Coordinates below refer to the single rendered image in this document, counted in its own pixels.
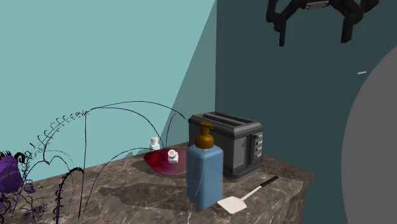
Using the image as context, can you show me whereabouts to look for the small white shaker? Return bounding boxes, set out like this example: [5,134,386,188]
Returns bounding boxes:
[167,148,179,165]
[149,136,161,151]

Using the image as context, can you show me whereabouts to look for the purple plant with thin stems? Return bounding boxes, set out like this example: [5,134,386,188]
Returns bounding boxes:
[0,100,188,224]

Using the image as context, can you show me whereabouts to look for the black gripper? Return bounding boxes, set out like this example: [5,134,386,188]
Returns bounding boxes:
[265,0,380,47]

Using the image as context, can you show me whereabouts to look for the white spatula black handle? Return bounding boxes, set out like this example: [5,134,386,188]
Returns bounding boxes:
[217,176,280,215]

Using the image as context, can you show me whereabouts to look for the blue soap dispenser brown pump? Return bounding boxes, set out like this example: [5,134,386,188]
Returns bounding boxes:
[186,122,225,211]

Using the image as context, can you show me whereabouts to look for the grey two-slot toaster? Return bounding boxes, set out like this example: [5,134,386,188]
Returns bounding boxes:
[187,111,265,182]

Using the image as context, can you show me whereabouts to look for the red plate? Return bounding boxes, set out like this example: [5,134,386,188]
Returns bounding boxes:
[143,147,189,178]

